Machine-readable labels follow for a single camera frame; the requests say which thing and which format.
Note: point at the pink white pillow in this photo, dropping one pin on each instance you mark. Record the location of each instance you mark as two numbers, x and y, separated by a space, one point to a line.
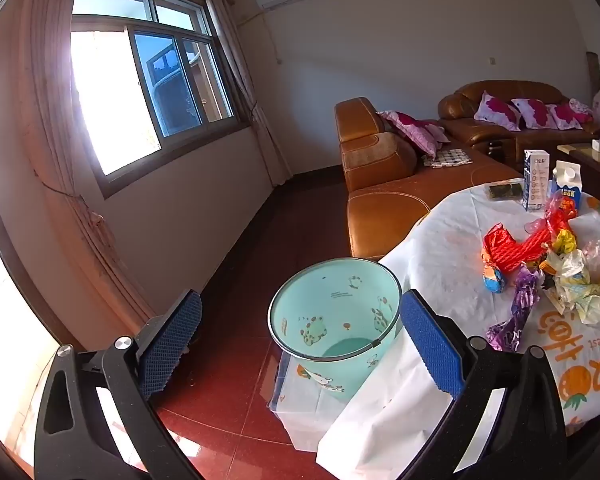
532 112
565 117
497 110
415 127

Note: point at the red foam net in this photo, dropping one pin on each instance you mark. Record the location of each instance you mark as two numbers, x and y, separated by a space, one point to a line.
522 252

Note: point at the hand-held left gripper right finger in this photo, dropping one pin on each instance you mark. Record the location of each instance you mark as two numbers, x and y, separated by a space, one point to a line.
432 345

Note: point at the white blue carton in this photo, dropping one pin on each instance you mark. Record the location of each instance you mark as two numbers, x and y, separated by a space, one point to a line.
535 180

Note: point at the light green cartoon trash bin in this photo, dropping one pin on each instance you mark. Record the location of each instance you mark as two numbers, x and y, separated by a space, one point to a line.
330 310

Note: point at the pink tied curtain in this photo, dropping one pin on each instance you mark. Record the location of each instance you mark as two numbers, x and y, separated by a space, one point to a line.
55 110

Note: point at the checkered cloth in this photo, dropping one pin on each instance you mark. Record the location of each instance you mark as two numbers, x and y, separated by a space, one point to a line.
447 157

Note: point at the yellow wrapper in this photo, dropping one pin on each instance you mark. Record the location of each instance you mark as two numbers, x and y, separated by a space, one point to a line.
565 242

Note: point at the glass-topped coffee table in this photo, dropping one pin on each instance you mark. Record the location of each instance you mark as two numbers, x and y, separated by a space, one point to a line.
595 161

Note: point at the sliding glass window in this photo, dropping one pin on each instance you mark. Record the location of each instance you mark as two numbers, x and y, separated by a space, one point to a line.
180 80

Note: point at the blue orange snack wrapper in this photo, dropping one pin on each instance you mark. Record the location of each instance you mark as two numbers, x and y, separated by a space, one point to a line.
495 277

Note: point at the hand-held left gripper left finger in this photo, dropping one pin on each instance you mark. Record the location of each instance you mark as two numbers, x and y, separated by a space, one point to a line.
172 345

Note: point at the light pink cushion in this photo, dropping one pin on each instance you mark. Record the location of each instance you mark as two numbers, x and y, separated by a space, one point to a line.
582 109

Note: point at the clear yellow-print wrapper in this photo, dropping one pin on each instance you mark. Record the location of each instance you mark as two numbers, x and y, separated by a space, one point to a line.
575 285

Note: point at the pale tied curtain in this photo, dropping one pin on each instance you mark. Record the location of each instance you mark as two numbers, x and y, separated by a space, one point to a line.
240 70

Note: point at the red crinkled wrapper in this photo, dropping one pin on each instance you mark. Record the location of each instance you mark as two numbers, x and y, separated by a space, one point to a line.
560 215

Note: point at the white orange-print tablecloth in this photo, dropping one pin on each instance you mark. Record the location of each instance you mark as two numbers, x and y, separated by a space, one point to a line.
445 260

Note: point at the dark flat packet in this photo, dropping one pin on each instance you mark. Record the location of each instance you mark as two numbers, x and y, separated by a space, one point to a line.
505 190

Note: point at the blue gable-top milk carton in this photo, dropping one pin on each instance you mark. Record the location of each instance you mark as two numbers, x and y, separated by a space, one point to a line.
567 182

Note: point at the brown leather chaise sofa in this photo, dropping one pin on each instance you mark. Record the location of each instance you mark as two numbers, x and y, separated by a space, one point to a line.
395 200

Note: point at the purple foil wrapper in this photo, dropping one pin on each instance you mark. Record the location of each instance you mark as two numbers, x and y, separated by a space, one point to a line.
522 295

